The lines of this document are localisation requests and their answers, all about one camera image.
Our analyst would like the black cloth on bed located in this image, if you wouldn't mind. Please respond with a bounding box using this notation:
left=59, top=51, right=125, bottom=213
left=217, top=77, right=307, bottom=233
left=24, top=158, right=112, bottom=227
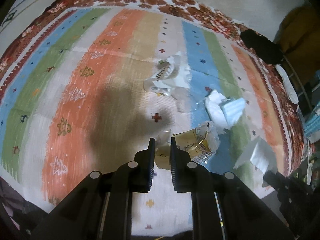
left=240, top=29, right=284, bottom=65

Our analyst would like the white tissue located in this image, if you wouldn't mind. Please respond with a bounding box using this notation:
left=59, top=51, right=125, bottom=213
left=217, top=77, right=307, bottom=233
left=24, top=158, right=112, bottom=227
left=204, top=90, right=229, bottom=134

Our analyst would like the clear plastic bag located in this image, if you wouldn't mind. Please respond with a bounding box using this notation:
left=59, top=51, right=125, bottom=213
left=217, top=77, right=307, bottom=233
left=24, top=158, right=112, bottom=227
left=171, top=87, right=202, bottom=113

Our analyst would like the red floral blanket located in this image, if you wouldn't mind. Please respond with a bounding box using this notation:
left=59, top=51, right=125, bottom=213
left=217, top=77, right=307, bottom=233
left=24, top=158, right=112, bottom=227
left=1, top=0, right=305, bottom=173

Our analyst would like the yellow snack wrapper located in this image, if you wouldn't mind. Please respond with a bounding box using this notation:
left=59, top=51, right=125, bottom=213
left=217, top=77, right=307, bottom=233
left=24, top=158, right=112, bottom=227
left=155, top=121, right=220, bottom=170

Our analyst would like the mustard brown hanging garment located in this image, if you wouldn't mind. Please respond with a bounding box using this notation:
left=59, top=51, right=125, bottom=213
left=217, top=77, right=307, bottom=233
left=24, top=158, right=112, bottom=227
left=275, top=5, right=319, bottom=84

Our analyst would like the light blue face mask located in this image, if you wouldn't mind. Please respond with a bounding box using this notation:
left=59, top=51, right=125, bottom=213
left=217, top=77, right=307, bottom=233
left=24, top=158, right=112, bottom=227
left=220, top=98, right=246, bottom=127

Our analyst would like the striped colourful bed sheet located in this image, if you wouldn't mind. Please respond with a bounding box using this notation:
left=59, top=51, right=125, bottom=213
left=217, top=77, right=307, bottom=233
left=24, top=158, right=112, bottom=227
left=1, top=7, right=290, bottom=238

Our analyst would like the white torn paper wrapper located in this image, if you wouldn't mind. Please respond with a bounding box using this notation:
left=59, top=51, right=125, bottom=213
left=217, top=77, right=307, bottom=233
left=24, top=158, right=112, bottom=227
left=233, top=137, right=278, bottom=175

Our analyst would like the white natural printed bag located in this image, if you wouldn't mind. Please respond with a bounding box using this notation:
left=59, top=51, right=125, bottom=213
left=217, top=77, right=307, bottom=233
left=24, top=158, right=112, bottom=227
left=143, top=51, right=192, bottom=96

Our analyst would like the white rolled pillow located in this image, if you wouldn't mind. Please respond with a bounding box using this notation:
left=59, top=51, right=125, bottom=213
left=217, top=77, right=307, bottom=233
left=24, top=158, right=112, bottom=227
left=276, top=64, right=299, bottom=105

